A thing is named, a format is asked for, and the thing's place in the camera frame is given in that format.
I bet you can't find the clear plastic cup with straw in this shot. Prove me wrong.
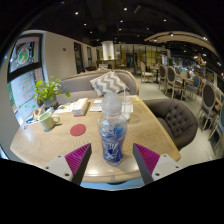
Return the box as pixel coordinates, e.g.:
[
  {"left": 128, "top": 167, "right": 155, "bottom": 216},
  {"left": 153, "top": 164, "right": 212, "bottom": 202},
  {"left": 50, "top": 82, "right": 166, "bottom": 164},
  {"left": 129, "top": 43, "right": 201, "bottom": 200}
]
[{"left": 120, "top": 83, "right": 134, "bottom": 122}]

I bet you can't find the group of dining chairs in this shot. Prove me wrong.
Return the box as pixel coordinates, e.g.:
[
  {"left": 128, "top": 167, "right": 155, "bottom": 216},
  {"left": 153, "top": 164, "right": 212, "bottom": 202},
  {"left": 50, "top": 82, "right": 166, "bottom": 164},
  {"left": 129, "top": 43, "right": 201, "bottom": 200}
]
[{"left": 139, "top": 61, "right": 224, "bottom": 151}]

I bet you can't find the group of ceiling lights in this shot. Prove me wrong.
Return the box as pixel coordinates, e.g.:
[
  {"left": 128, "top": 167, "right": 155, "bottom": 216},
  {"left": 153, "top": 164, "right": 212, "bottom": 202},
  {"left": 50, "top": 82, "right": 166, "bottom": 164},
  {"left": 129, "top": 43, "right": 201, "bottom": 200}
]
[{"left": 59, "top": 1, "right": 214, "bottom": 41}]

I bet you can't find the grey white chevron pillow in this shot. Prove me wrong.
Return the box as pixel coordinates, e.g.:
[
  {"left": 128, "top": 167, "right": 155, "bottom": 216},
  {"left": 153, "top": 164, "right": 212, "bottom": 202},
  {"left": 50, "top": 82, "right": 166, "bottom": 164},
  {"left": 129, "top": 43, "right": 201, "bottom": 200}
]
[{"left": 89, "top": 70, "right": 130, "bottom": 98}]

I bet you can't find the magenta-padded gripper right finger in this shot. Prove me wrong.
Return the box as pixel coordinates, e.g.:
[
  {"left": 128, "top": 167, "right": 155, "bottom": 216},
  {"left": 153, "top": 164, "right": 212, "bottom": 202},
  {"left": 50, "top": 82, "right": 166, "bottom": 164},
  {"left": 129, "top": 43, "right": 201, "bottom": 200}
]
[{"left": 132, "top": 143, "right": 184, "bottom": 185}]

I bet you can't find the clear bottle with blue label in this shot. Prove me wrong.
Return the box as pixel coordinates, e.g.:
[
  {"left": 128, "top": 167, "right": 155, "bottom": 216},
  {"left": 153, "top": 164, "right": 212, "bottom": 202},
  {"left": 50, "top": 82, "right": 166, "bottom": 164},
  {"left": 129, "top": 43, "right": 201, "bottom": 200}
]
[{"left": 97, "top": 92, "right": 129, "bottom": 167}]

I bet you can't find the window with festive stickers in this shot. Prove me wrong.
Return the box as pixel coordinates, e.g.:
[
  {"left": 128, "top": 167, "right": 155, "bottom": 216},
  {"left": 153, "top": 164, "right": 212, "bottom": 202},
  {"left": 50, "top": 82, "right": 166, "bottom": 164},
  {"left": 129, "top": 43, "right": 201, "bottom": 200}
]
[{"left": 7, "top": 33, "right": 45, "bottom": 114}]

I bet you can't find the white box with orange print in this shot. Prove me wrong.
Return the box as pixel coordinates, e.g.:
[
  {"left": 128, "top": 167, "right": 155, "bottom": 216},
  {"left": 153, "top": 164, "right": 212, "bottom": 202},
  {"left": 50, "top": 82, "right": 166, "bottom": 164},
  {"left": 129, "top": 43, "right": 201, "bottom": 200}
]
[{"left": 71, "top": 97, "right": 90, "bottom": 117}]

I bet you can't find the grey curved sofa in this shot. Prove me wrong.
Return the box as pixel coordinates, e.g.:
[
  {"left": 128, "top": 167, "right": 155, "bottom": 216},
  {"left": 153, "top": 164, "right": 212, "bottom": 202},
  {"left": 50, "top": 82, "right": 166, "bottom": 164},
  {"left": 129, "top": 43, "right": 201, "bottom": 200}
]
[{"left": 54, "top": 69, "right": 140, "bottom": 105}]

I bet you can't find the pale green ceramic mug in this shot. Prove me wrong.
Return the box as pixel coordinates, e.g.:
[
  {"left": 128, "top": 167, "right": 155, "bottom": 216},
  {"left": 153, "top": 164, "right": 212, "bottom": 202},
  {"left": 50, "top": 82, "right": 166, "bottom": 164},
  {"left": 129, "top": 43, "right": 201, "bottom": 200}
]
[{"left": 38, "top": 109, "right": 61, "bottom": 132}]

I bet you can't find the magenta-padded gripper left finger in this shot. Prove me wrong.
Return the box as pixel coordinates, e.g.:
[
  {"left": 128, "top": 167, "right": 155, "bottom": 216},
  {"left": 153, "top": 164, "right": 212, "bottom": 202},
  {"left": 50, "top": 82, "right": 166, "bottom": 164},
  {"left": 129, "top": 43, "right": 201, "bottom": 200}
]
[{"left": 41, "top": 143, "right": 92, "bottom": 185}]

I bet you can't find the flat round red coaster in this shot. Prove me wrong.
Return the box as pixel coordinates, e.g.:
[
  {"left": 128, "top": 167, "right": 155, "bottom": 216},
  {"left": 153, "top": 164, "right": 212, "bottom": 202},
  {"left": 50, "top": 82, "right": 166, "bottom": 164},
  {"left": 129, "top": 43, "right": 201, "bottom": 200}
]
[{"left": 69, "top": 123, "right": 87, "bottom": 137}]

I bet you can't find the grey tufted armchair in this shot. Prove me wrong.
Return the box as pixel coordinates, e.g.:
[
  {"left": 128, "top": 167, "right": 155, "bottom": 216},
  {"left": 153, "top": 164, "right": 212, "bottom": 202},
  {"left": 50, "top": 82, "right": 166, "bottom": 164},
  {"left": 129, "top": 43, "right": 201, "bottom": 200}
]
[{"left": 143, "top": 98, "right": 199, "bottom": 152}]

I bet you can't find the green potted plant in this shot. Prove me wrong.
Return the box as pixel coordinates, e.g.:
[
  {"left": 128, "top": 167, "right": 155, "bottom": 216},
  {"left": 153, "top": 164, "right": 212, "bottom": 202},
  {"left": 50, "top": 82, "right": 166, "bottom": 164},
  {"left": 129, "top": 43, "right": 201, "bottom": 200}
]
[{"left": 33, "top": 76, "right": 72, "bottom": 108}]

